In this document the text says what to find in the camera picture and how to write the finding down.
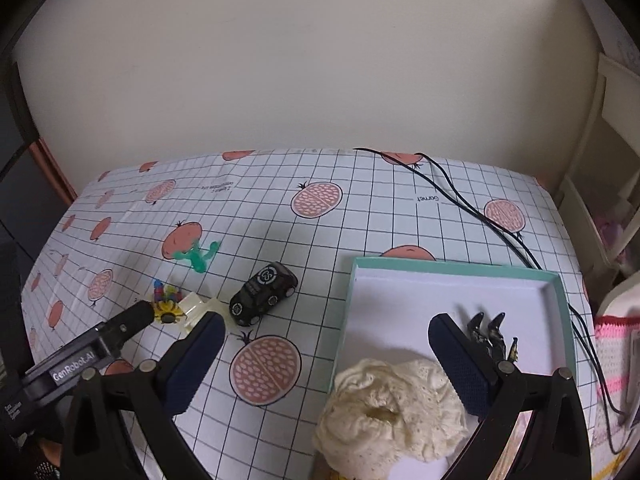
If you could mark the colourful small toy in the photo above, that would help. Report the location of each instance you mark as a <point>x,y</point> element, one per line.
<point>167,310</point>

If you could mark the black toy car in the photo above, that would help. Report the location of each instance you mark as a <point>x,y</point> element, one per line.
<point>263,287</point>

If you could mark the white plastic piece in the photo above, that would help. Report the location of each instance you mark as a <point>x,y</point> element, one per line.
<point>197,305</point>

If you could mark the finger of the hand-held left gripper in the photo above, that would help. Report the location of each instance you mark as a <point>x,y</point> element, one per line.
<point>131,319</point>

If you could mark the dark cabinet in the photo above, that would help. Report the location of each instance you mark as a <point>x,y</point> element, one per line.
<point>12,200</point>

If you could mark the cream lace scrunchie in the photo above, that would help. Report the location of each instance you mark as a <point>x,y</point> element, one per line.
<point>360,440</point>

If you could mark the fruit print grid tablecloth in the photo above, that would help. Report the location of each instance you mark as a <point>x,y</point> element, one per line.
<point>350,220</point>

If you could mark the pink knitted cloth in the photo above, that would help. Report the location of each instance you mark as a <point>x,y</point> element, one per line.
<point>612,360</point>

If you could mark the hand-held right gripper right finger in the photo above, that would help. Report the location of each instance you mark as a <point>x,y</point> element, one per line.
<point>460,360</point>

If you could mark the white wooden shelf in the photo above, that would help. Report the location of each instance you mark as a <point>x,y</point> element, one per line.
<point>607,160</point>

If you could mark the white printed board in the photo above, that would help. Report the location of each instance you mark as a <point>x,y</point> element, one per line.
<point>617,35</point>

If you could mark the green plastic figure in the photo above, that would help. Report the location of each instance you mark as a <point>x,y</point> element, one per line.
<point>197,260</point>

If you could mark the teal cardboard box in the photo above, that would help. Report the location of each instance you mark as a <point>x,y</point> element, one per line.
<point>400,300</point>

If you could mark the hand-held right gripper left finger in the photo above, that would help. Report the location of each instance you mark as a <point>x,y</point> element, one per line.
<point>192,360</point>

